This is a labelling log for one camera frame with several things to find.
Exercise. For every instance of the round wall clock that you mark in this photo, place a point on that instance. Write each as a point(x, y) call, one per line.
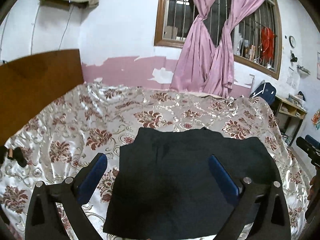
point(292, 41)

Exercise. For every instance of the pink left curtain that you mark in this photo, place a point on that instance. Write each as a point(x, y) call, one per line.
point(194, 69)

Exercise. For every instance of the pink curtain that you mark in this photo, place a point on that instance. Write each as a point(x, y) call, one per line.
point(194, 69)
point(221, 75)

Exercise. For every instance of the floral satin bedspread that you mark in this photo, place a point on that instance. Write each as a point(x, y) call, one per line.
point(67, 134)

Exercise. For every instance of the small dark items on bed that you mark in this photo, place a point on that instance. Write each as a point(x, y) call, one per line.
point(12, 154)

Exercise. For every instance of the wooden headboard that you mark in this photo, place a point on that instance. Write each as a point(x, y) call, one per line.
point(31, 83)

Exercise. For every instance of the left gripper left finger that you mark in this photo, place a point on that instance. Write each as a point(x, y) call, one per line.
point(43, 220)

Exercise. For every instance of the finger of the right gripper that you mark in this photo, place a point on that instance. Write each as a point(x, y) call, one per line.
point(312, 152)
point(313, 142)

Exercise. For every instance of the black jacket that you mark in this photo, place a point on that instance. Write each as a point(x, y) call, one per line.
point(165, 190)

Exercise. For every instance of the wall posters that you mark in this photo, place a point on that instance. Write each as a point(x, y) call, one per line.
point(315, 118)

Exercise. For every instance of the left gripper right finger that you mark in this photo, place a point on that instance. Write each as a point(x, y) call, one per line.
point(272, 218)

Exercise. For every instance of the navy blue backpack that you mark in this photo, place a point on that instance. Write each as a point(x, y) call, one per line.
point(265, 91)

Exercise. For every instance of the person right hand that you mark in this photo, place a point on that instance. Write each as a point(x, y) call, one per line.
point(313, 188)

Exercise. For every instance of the wooden desk shelf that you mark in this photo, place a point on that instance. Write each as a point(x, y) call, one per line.
point(290, 118)

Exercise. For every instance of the wooden framed barred window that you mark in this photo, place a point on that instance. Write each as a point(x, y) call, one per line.
point(175, 17)

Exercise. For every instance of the red hanging garment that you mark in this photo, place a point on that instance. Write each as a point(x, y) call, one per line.
point(267, 44)

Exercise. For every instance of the pink right curtain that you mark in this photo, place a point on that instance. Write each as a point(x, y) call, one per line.
point(221, 75)

